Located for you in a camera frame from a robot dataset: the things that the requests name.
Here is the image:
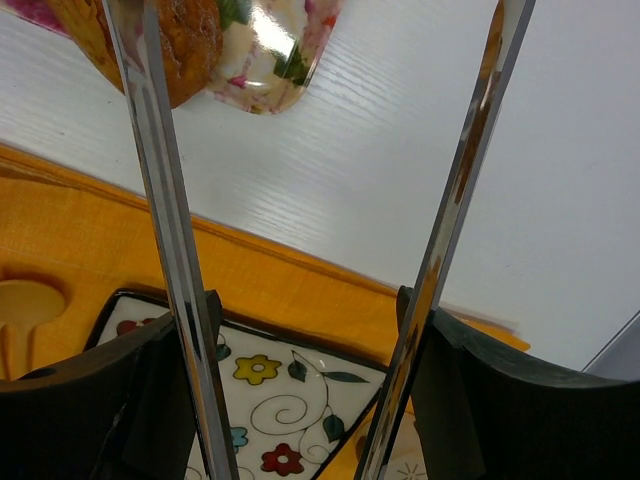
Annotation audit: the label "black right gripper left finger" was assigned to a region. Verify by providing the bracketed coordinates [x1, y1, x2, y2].
[1, 290, 223, 479]

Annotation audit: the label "brown fried pastry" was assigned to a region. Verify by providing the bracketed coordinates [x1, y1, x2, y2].
[47, 0, 223, 108]

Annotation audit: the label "stainless steel serving tongs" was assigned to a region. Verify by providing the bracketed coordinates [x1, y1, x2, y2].
[104, 1, 534, 479]

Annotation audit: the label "floral rectangular tray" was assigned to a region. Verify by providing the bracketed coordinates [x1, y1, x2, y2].
[1, 1, 343, 114]

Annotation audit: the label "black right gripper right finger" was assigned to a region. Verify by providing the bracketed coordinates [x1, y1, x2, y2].
[411, 310, 639, 479]

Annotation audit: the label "square flower-patterned plate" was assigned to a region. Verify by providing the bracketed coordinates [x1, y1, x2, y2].
[83, 287, 391, 480]

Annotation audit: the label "wooden spoon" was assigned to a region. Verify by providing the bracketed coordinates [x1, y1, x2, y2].
[1, 280, 66, 381]

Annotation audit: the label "orange cloth placemat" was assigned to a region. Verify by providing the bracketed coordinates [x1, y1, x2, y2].
[0, 144, 531, 480]

